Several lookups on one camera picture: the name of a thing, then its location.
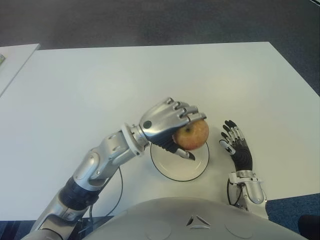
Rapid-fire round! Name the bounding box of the grey robot torso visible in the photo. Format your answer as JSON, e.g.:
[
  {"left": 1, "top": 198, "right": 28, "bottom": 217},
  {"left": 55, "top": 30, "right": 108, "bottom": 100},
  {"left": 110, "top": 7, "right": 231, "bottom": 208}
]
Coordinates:
[{"left": 80, "top": 196, "right": 309, "bottom": 240}]

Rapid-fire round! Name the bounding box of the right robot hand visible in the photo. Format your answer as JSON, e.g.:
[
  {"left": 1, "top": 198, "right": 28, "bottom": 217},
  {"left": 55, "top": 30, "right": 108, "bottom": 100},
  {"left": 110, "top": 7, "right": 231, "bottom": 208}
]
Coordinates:
[{"left": 218, "top": 119, "right": 254, "bottom": 173}]

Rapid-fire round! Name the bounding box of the white plate black rim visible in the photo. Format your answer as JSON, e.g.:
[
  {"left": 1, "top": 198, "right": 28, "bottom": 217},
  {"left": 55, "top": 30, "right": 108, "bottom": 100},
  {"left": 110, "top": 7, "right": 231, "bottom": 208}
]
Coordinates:
[{"left": 149, "top": 140, "right": 210, "bottom": 182}]

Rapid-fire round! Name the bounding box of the red yellow apple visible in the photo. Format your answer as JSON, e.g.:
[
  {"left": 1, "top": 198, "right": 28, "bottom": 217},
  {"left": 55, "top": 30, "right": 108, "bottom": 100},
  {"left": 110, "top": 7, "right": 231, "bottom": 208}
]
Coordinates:
[{"left": 172, "top": 120, "right": 210, "bottom": 151}]

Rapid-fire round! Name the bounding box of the black object on floor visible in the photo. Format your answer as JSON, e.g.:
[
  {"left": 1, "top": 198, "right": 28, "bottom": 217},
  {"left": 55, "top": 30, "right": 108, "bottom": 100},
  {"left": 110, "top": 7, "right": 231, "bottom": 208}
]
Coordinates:
[{"left": 298, "top": 214, "right": 320, "bottom": 238}]

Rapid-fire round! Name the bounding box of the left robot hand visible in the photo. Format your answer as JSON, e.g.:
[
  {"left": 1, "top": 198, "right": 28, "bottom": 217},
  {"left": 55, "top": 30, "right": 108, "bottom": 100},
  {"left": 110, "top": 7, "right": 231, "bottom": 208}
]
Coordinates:
[{"left": 138, "top": 97, "right": 208, "bottom": 161}]

